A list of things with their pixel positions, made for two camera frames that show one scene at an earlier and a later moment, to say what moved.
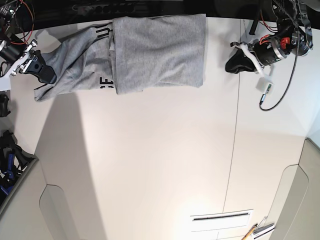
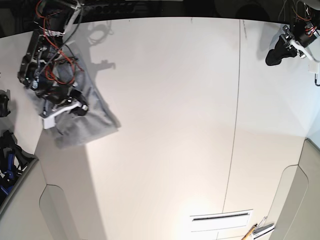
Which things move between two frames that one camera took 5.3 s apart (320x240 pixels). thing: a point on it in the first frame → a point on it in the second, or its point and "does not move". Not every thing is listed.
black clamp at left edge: (4, 99) does not move
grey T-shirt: (130, 54) → (72, 131)
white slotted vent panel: (232, 219) does not move
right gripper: (261, 53) → (300, 35)
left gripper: (19, 55) → (76, 104)
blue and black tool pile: (13, 160) does not move
